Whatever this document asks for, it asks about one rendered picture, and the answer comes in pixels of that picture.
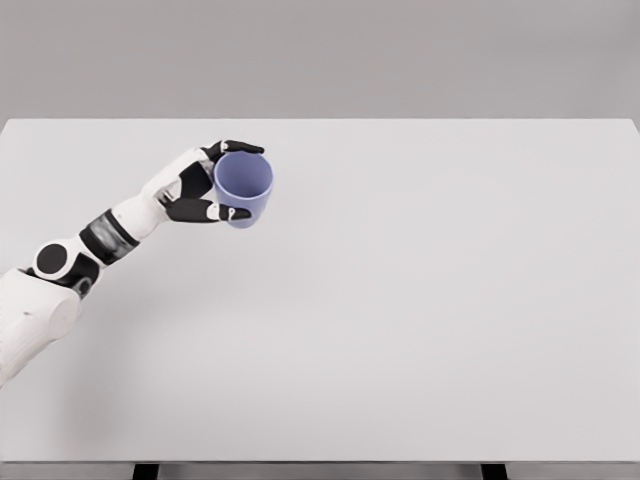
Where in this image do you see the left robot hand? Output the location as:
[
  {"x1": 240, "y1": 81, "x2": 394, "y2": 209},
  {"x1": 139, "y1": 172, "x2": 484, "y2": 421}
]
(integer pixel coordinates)
[{"x1": 138, "y1": 139, "x2": 265, "y2": 226}]

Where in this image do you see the blue-purple cup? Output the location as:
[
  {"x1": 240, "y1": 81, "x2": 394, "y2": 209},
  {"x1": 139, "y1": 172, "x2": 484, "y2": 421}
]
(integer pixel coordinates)
[{"x1": 213, "y1": 151, "x2": 275, "y2": 230}]

